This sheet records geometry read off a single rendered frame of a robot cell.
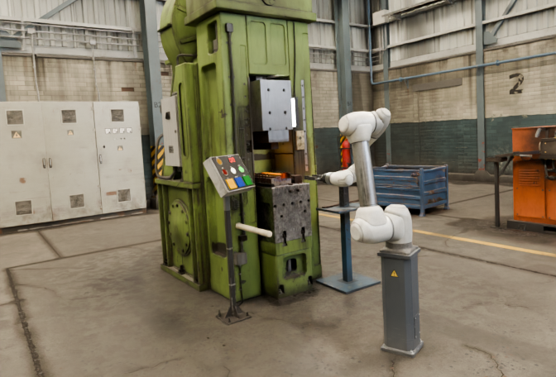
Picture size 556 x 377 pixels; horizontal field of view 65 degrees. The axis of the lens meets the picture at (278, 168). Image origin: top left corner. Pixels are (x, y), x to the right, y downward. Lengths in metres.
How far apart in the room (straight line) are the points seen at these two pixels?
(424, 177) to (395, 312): 4.32
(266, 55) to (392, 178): 3.94
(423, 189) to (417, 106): 5.41
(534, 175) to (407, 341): 3.67
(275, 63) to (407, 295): 2.13
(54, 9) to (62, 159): 2.77
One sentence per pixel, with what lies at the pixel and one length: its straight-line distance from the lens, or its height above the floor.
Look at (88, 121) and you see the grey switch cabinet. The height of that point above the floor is 1.74.
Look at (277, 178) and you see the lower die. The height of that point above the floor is 0.97.
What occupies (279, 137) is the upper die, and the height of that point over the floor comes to 1.30.
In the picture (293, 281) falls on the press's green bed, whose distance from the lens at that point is 3.72.
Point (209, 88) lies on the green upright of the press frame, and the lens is 3.80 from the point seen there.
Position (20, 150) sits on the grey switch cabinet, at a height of 1.31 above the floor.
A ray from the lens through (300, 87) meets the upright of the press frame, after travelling 3.90.
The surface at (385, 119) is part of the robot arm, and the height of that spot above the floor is 1.38.
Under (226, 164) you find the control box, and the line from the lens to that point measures 3.13.
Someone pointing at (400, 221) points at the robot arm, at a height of 0.79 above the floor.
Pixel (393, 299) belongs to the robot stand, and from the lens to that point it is 2.77.
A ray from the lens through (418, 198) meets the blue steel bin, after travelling 6.92.
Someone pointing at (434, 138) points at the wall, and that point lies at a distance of 11.74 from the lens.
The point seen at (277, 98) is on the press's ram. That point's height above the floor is 1.62.
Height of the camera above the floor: 1.32
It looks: 4 degrees down
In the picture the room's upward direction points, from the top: 3 degrees counter-clockwise
